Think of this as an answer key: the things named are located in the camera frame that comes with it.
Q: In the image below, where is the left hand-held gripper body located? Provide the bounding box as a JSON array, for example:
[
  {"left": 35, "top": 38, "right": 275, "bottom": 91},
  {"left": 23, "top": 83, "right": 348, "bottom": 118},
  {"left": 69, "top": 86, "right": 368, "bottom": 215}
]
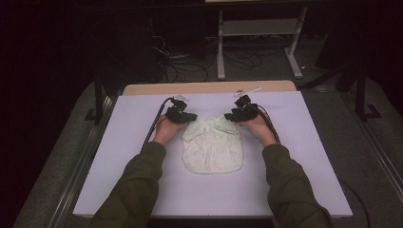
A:
[{"left": 164, "top": 93, "right": 192, "bottom": 124}]

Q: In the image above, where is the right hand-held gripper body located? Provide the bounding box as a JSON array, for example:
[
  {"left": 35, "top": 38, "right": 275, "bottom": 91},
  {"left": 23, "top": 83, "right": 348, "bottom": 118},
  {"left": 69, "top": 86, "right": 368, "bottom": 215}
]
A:
[{"left": 230, "top": 86, "right": 263, "bottom": 124}]

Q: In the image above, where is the pale green baby shirt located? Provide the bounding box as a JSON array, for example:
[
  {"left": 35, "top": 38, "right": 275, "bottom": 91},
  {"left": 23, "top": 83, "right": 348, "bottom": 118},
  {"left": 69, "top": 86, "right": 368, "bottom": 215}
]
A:
[{"left": 181, "top": 113, "right": 245, "bottom": 175}]

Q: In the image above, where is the person's left hand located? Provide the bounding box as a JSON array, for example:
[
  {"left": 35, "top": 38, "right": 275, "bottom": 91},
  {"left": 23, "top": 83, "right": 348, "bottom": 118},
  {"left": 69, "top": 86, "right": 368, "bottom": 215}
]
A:
[{"left": 152, "top": 113, "right": 188, "bottom": 147}]

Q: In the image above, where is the person's right hand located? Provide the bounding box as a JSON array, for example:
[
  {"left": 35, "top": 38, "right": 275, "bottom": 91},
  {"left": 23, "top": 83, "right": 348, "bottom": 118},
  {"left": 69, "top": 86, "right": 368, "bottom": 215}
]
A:
[{"left": 237, "top": 112, "right": 278, "bottom": 148}]

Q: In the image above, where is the black metal stand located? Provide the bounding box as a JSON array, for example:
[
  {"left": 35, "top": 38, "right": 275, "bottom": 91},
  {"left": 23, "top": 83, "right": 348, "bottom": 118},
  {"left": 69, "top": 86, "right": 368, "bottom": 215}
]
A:
[
  {"left": 354, "top": 61, "right": 383, "bottom": 123},
  {"left": 84, "top": 70, "right": 110, "bottom": 125}
]

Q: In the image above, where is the left hand-held gripper cable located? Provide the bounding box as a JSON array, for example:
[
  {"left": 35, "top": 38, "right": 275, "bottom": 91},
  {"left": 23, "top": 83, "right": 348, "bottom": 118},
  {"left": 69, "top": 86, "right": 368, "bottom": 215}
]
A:
[{"left": 140, "top": 96, "right": 176, "bottom": 154}]

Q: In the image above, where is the hand-held gripper cable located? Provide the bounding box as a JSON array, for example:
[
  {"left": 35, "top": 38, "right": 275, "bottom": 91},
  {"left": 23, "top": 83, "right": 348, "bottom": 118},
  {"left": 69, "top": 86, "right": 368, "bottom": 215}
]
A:
[
  {"left": 256, "top": 104, "right": 281, "bottom": 145},
  {"left": 140, "top": 96, "right": 176, "bottom": 154}
]

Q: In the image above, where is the right hand-held gripper cable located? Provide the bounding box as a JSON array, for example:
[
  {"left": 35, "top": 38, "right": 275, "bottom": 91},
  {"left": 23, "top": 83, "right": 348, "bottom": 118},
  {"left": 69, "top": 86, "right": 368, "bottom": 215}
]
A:
[{"left": 256, "top": 104, "right": 281, "bottom": 145}]

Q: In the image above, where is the tangle of black floor cables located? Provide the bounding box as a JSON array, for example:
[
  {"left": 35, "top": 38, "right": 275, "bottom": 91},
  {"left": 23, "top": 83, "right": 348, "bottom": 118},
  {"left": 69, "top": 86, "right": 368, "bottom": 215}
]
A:
[{"left": 151, "top": 33, "right": 264, "bottom": 84}]

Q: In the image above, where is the white metal desk frame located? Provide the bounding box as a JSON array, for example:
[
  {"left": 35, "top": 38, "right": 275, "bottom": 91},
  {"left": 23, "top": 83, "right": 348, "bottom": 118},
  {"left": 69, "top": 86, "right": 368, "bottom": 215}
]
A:
[{"left": 216, "top": 7, "right": 309, "bottom": 81}]

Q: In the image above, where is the grey metal floor rail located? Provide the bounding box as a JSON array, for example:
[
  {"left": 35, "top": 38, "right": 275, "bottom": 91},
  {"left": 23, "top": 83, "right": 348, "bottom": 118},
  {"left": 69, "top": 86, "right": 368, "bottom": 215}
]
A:
[
  {"left": 341, "top": 91, "right": 403, "bottom": 204},
  {"left": 47, "top": 94, "right": 119, "bottom": 228}
]

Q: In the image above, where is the thin black floor cable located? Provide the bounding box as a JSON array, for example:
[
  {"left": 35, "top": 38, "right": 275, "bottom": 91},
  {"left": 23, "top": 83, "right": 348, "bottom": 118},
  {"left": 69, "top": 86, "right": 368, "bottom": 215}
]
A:
[{"left": 337, "top": 178, "right": 373, "bottom": 228}]

